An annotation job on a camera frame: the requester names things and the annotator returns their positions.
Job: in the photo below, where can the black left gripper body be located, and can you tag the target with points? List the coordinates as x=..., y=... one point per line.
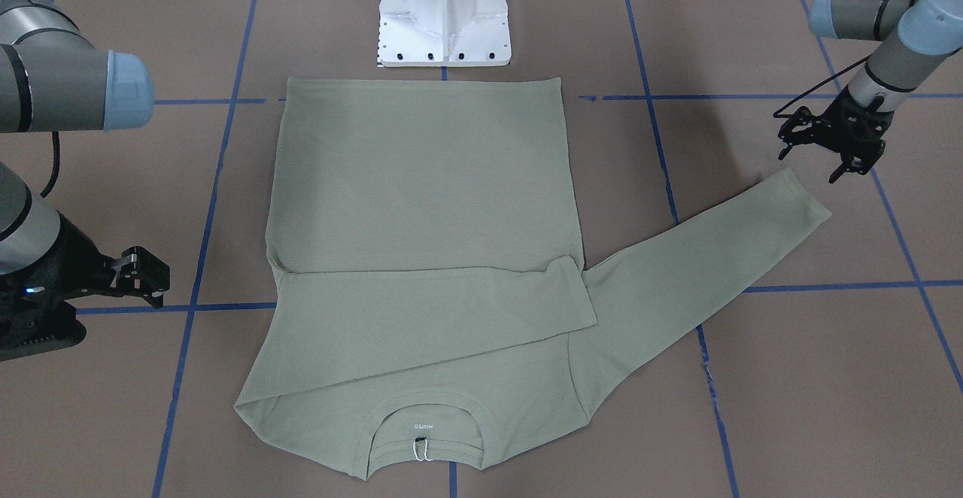
x=849, y=118

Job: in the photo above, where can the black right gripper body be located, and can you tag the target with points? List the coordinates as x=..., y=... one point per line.
x=74, y=263

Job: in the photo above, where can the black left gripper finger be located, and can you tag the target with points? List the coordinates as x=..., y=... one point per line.
x=849, y=165

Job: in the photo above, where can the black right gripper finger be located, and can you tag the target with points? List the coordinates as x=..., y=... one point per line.
x=141, y=274

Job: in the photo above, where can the sage green long-sleeve shirt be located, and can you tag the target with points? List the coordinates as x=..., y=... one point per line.
x=432, y=297

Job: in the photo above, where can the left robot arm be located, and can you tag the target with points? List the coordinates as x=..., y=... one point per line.
x=914, y=37

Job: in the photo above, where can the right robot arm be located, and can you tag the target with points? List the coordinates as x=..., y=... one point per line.
x=54, y=80

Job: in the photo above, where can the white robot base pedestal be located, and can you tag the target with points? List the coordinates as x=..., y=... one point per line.
x=443, y=33

